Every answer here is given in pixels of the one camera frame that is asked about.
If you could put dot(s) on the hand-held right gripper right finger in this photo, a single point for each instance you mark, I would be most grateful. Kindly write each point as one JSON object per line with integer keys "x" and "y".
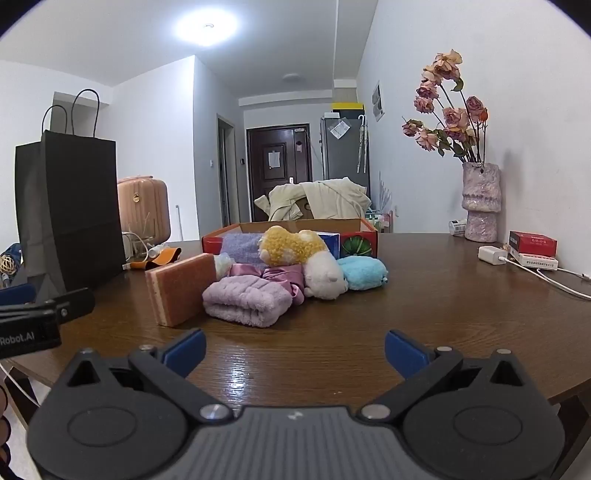
{"x": 405, "y": 353}

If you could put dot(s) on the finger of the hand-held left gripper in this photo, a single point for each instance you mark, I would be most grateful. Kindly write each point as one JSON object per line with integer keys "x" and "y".
{"x": 74, "y": 302}
{"x": 16, "y": 294}

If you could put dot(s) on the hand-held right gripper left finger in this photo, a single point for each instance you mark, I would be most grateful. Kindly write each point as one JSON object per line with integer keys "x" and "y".
{"x": 187, "y": 351}

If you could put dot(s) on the orange sponge block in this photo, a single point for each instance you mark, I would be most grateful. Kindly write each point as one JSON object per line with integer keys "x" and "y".
{"x": 184, "y": 286}

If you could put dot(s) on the light blue plush toy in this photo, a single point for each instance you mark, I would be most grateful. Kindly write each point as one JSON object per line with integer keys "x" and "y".
{"x": 364, "y": 273}

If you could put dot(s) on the cream fluffy puff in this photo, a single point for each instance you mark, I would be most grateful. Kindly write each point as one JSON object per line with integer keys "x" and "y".
{"x": 223, "y": 266}

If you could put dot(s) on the purple satin scrunchie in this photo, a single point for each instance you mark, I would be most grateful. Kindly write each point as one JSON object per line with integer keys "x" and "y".
{"x": 291, "y": 279}
{"x": 247, "y": 270}

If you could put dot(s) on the white plush toy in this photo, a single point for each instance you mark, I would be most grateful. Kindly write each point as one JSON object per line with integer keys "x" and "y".
{"x": 323, "y": 277}

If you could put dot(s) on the lavender knitted cloth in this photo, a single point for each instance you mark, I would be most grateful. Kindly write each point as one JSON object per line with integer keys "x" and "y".
{"x": 240, "y": 247}

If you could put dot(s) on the orange rimmed cardboard box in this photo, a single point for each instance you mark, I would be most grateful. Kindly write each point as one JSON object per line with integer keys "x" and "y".
{"x": 360, "y": 244}

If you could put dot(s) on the yellow plush toy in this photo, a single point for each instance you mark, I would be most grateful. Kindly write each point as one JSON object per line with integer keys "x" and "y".
{"x": 291, "y": 247}

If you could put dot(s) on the white plastic device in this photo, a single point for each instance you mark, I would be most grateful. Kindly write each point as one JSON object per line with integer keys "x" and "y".
{"x": 128, "y": 247}

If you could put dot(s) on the black paper bag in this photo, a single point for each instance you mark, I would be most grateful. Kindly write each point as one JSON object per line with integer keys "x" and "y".
{"x": 69, "y": 207}

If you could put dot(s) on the pink hard-shell suitcase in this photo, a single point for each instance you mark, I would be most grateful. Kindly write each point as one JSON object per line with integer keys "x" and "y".
{"x": 147, "y": 207}

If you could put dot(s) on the white charger plug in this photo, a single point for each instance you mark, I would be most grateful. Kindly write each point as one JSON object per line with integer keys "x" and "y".
{"x": 491, "y": 255}

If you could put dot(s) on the flat white box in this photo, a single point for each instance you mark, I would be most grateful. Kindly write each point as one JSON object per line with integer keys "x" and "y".
{"x": 535, "y": 262}

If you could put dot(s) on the purple lavender bunch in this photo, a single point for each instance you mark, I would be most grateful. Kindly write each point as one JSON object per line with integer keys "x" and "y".
{"x": 384, "y": 194}

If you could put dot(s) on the pink textured vase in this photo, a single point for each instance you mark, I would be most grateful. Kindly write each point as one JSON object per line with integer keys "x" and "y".
{"x": 482, "y": 203}

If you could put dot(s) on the cream jacket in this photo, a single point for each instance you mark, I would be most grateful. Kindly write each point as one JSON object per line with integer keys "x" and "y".
{"x": 332, "y": 198}

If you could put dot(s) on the grey interior door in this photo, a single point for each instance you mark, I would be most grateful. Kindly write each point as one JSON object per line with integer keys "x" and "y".
{"x": 226, "y": 175}

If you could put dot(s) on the dark brown entrance door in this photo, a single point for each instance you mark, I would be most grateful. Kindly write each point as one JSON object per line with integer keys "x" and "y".
{"x": 258, "y": 184}

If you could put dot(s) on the grey fridge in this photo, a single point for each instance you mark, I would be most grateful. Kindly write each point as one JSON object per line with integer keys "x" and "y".
{"x": 337, "y": 161}

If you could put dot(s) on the paper notice on door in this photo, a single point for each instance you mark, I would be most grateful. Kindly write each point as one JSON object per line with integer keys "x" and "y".
{"x": 274, "y": 159}

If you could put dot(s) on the white folded umbrella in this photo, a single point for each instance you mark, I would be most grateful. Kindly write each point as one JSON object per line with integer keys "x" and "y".
{"x": 360, "y": 143}
{"x": 366, "y": 143}

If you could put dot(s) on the paper sheet on fridge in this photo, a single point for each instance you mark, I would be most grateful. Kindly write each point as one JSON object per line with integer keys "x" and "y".
{"x": 339, "y": 129}

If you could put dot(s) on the bunch of dried pink roses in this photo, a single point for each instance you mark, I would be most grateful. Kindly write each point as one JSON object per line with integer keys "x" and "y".
{"x": 455, "y": 117}

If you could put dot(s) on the yellow and black box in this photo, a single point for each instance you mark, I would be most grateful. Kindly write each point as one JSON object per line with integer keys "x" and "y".
{"x": 346, "y": 105}

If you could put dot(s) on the small ceiling lamp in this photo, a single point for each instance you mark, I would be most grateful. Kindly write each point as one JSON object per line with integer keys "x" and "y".
{"x": 291, "y": 77}

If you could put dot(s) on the bright round ceiling light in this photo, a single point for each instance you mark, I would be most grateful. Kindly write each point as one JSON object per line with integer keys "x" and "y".
{"x": 206, "y": 25}

